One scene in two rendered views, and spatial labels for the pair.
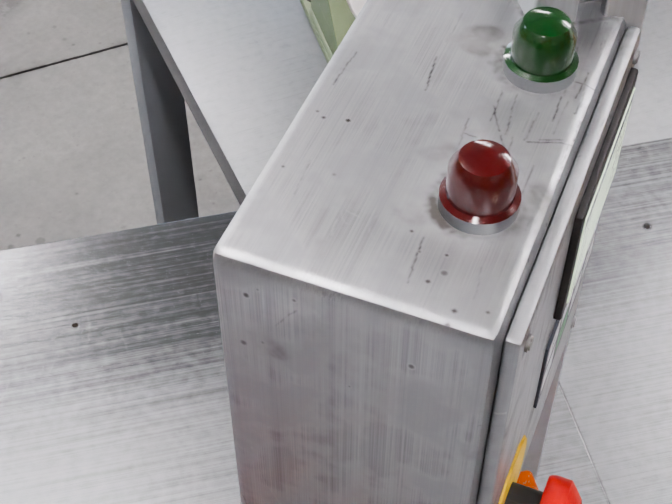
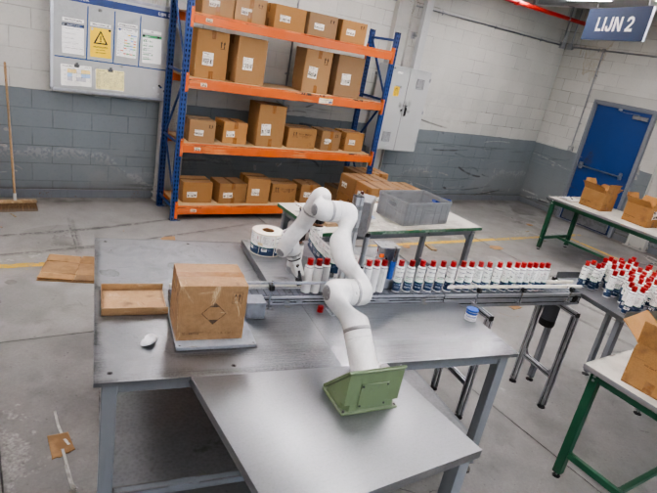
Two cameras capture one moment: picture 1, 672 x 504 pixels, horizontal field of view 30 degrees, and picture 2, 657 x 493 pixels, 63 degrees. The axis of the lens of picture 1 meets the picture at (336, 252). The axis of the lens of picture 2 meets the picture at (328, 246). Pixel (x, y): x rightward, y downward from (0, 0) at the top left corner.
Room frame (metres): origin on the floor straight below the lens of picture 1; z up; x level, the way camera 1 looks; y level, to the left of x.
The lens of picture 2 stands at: (2.97, -0.77, 2.17)
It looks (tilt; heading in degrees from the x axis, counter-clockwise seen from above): 20 degrees down; 168
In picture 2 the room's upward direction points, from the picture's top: 11 degrees clockwise
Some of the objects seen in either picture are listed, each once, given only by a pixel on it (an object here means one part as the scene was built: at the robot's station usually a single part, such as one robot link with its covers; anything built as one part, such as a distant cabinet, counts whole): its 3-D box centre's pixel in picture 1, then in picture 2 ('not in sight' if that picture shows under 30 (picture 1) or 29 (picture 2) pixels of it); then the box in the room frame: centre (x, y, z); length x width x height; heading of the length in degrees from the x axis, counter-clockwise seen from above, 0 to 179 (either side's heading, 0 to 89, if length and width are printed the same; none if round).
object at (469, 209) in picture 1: (481, 179); not in sight; (0.27, -0.05, 1.49); 0.03 x 0.03 x 0.02
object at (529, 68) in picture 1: (543, 43); not in sight; (0.34, -0.07, 1.49); 0.03 x 0.03 x 0.02
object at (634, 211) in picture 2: not in sight; (643, 209); (-2.95, 4.51, 0.96); 0.43 x 0.42 x 0.37; 21
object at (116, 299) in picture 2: not in sight; (133, 298); (0.48, -1.13, 0.85); 0.30 x 0.26 x 0.04; 103
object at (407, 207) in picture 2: not in sight; (414, 207); (-1.74, 1.02, 0.91); 0.60 x 0.40 x 0.22; 117
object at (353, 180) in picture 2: not in sight; (369, 200); (-4.03, 1.21, 0.32); 1.20 x 0.83 x 0.64; 22
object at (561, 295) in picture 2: not in sight; (496, 342); (-0.06, 1.21, 0.47); 1.17 x 0.38 x 0.94; 103
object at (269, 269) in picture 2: not in sight; (313, 263); (-0.21, -0.14, 0.86); 0.80 x 0.67 x 0.05; 103
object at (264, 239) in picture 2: not in sight; (266, 241); (-0.28, -0.46, 0.95); 0.20 x 0.20 x 0.14
